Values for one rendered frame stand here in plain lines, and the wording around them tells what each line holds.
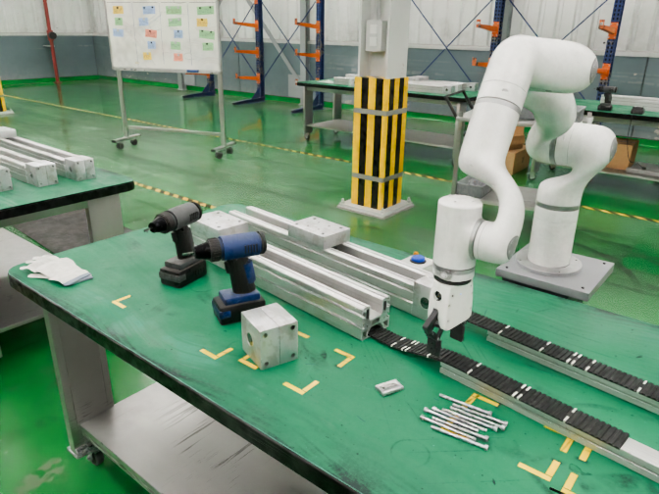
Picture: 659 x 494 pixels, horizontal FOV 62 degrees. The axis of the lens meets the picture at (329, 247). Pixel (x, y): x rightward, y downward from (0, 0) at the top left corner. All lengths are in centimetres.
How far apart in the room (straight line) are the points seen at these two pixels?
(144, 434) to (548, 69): 158
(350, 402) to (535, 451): 34
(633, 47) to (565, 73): 757
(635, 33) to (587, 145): 725
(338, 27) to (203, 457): 982
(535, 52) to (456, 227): 38
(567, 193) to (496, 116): 60
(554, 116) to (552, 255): 46
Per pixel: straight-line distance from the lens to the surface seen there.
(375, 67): 471
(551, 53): 126
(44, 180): 281
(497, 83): 115
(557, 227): 170
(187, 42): 689
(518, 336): 134
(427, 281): 141
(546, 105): 144
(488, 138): 111
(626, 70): 886
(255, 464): 183
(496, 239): 105
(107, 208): 283
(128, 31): 734
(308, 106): 778
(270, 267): 150
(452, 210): 106
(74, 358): 198
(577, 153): 164
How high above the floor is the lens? 146
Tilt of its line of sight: 22 degrees down
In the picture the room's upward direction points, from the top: 1 degrees clockwise
